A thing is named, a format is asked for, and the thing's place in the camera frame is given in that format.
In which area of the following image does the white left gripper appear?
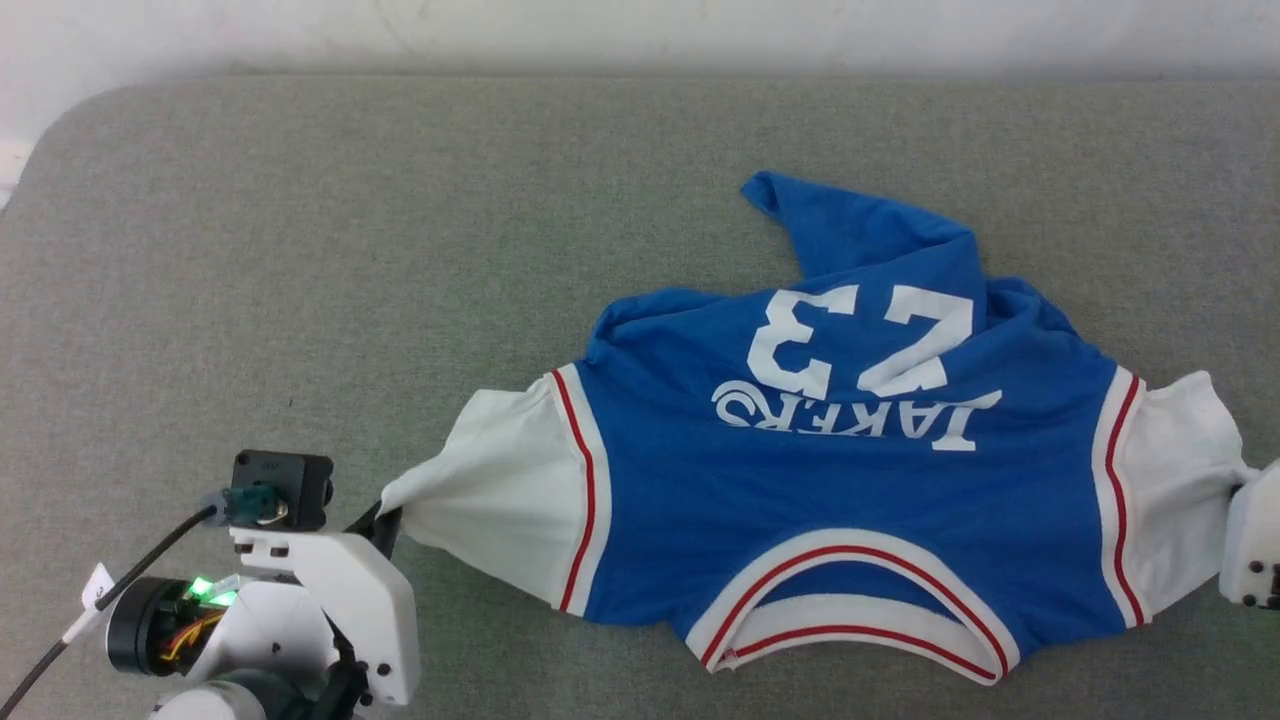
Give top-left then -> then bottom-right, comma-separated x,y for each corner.
230,503 -> 419,706

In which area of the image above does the blue white basketball jersey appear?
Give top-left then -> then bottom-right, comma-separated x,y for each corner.
378,170 -> 1261,686

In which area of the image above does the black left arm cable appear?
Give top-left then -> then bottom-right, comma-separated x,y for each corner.
0,485 -> 291,713

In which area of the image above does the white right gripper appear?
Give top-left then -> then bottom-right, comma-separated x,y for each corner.
1220,460 -> 1280,611

